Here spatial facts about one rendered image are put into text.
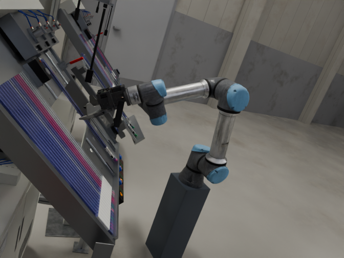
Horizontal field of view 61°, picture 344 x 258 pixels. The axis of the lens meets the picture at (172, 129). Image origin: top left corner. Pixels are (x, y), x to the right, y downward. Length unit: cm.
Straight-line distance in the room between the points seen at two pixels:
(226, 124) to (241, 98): 15
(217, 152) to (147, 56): 410
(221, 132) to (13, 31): 96
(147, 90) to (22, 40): 46
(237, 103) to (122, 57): 403
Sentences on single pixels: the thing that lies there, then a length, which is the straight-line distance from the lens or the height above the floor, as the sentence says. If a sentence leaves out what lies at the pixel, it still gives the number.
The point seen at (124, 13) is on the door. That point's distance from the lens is 513.
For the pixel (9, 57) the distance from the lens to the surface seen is 100.
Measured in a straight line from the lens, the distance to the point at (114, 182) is 116.
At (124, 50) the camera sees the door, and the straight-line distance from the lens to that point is 524.
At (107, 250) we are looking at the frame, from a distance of 87.
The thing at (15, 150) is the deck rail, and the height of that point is 96.
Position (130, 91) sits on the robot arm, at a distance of 117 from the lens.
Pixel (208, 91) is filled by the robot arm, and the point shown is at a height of 110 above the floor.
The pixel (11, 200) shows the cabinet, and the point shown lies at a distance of 118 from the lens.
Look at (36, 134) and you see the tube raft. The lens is 81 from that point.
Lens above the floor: 134
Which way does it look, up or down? 18 degrees down
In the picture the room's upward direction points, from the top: 19 degrees clockwise
